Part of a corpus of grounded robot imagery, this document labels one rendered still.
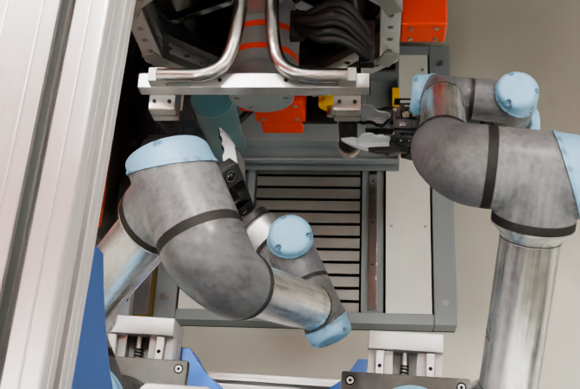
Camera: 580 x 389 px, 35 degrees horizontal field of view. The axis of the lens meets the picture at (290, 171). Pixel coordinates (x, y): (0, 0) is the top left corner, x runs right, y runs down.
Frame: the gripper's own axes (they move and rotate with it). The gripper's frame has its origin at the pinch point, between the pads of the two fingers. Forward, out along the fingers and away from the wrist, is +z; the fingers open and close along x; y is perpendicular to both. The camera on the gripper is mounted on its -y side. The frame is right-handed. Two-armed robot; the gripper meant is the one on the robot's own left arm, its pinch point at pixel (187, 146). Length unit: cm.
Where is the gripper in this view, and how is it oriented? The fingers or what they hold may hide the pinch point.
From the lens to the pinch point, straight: 174.2
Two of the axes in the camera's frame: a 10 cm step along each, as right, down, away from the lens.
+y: -0.9, 4.9, 8.7
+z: -6.6, -6.8, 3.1
